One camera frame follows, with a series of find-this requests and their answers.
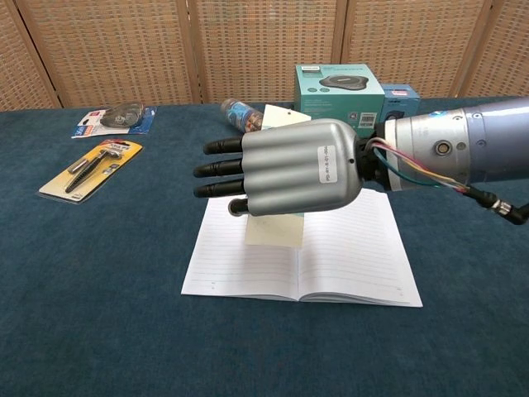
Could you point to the dark blue table cloth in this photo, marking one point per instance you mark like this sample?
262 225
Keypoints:
82 289

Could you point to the bamboo folding screen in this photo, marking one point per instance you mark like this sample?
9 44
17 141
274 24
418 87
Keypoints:
256 49

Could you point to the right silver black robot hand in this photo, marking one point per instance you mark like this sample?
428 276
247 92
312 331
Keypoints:
293 165

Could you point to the correction tape blister pack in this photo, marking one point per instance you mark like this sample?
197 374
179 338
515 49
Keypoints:
117 118

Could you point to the open lined notebook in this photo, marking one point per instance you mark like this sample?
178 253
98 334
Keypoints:
351 256

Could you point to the razor in yellow pack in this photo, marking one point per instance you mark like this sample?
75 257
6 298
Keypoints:
89 169

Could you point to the light blue tasselled bookmark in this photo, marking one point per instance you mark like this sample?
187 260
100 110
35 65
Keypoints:
274 231

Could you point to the teal speaker box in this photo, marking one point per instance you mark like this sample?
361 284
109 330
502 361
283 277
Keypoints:
330 103

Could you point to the clear bottle with blue label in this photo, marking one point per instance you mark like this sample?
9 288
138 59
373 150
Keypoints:
239 113

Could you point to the small blue box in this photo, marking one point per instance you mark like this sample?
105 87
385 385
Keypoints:
398 103

